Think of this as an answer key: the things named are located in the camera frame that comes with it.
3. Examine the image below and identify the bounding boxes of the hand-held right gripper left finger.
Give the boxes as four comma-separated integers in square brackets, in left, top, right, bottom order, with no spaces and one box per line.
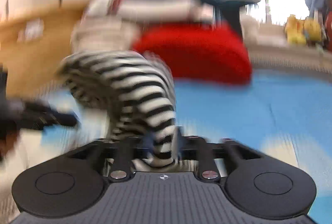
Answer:
[65,136,154,183]

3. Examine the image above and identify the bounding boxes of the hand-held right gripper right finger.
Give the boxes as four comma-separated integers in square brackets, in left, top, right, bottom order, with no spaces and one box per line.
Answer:
[178,136,263,183]

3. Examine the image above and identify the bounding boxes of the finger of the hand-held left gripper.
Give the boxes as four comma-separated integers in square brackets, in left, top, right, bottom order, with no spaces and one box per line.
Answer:
[23,100,79,128]

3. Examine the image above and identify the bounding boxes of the black white striped hooded garment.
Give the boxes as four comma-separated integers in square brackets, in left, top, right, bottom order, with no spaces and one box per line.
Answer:
[56,50,182,171]

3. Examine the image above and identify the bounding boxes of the blue floral bed sheet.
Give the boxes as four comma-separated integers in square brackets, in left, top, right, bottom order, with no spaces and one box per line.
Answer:
[0,68,332,214]

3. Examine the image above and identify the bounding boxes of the tissue box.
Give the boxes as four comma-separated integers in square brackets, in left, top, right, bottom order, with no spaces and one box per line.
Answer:
[17,20,45,42]

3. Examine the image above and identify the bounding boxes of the white folded quilt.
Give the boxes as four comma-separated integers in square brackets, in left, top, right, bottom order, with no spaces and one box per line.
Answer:
[71,18,142,58]

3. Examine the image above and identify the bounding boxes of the red folded quilt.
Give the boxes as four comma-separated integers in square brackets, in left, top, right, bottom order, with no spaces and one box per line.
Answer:
[132,22,254,85]

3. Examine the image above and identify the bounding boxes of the white plush toy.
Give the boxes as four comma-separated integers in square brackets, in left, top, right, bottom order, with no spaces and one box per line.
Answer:
[240,16,261,44]

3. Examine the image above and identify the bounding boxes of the yellow plush toys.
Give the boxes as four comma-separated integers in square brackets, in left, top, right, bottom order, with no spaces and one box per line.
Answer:
[284,14,324,45]

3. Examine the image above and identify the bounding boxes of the red patterned cushion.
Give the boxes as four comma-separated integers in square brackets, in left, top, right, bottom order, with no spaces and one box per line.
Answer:
[325,12,332,51]

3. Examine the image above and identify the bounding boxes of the wooden bed frame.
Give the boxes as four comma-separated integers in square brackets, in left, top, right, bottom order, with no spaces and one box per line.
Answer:
[0,1,90,98]

